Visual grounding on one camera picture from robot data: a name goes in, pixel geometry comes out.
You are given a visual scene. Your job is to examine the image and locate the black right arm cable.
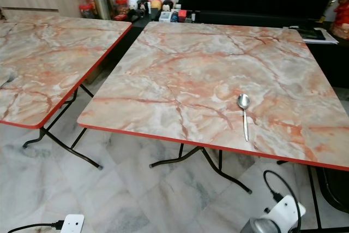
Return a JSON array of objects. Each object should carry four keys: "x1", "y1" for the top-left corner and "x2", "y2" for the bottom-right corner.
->
[{"x1": 262, "y1": 170, "x2": 304, "y2": 233}]

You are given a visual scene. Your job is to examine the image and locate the silver metal spoon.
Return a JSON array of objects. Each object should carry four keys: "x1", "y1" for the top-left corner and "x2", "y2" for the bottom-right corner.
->
[{"x1": 237, "y1": 93, "x2": 252, "y2": 142}]

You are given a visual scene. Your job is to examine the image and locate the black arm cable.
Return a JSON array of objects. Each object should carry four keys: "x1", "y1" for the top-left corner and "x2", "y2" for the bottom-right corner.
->
[
  {"x1": 262, "y1": 170, "x2": 304, "y2": 233},
  {"x1": 6, "y1": 220, "x2": 65, "y2": 233}
]

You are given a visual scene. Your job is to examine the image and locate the white paper sheets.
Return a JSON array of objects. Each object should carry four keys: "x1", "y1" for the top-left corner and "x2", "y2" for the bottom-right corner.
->
[{"x1": 288, "y1": 25, "x2": 340, "y2": 45}]

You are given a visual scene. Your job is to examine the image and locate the marble pattern folding table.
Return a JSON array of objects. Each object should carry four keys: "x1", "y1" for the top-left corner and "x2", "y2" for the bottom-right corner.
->
[
  {"x1": 77, "y1": 21, "x2": 349, "y2": 195},
  {"x1": 0, "y1": 18, "x2": 133, "y2": 170}
]

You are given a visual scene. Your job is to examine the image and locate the stainless steel tumbler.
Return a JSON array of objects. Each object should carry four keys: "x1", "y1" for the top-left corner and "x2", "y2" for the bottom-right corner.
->
[{"x1": 93, "y1": 0, "x2": 115, "y2": 21}]

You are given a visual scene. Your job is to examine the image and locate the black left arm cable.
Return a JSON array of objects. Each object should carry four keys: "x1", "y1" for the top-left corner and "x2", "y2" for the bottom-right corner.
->
[{"x1": 6, "y1": 220, "x2": 65, "y2": 233}]

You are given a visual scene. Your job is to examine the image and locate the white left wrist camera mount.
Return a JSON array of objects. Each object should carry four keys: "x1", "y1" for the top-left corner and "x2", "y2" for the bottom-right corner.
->
[{"x1": 59, "y1": 214, "x2": 86, "y2": 233}]

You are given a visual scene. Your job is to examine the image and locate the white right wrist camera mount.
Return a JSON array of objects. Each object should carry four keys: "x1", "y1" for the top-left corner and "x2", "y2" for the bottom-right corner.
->
[{"x1": 264, "y1": 195, "x2": 307, "y2": 233}]

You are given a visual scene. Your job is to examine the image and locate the short red-lid jar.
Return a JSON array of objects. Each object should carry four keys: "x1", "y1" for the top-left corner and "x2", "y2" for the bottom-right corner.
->
[{"x1": 79, "y1": 4, "x2": 95, "y2": 20}]

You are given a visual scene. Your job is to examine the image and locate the black round stool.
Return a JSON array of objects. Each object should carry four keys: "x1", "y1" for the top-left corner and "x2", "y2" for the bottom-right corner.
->
[{"x1": 312, "y1": 166, "x2": 349, "y2": 216}]

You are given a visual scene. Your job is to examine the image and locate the red figurine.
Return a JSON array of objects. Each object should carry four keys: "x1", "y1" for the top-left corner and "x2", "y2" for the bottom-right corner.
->
[{"x1": 329, "y1": 0, "x2": 349, "y2": 41}]

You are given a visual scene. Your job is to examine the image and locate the black flat tablet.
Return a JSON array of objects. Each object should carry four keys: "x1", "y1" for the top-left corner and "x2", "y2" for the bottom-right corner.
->
[{"x1": 297, "y1": 28, "x2": 328, "y2": 41}]

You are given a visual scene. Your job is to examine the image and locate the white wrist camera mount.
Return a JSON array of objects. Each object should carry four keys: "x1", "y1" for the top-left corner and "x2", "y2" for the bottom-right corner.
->
[
  {"x1": 264, "y1": 195, "x2": 307, "y2": 233},
  {"x1": 59, "y1": 214, "x2": 86, "y2": 233}
]

